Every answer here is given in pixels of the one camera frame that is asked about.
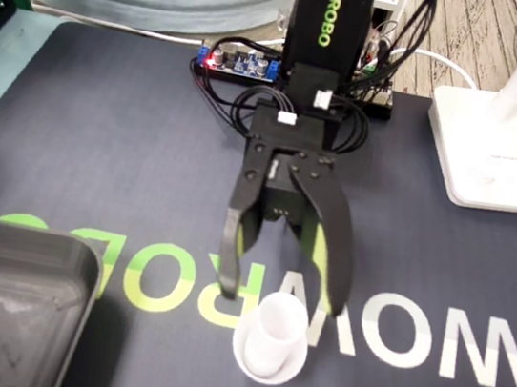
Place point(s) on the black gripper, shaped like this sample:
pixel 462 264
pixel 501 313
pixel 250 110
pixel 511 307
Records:
pixel 297 127

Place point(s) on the white plastic cup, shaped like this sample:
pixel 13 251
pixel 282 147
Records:
pixel 271 344

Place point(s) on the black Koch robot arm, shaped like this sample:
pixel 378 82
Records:
pixel 313 9

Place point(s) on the servo driver board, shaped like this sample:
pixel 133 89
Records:
pixel 380 95

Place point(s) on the blue circuit board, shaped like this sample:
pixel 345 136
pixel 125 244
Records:
pixel 243 64

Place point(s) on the dark grey WOWROBO mat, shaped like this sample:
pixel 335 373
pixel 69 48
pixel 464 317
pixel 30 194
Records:
pixel 147 163

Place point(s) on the white desk lamp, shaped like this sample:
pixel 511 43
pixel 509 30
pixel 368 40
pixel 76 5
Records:
pixel 486 148

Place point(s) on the dark grey plastic tray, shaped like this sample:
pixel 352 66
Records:
pixel 6 312

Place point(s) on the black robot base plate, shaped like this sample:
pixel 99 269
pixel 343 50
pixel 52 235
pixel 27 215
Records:
pixel 226 79

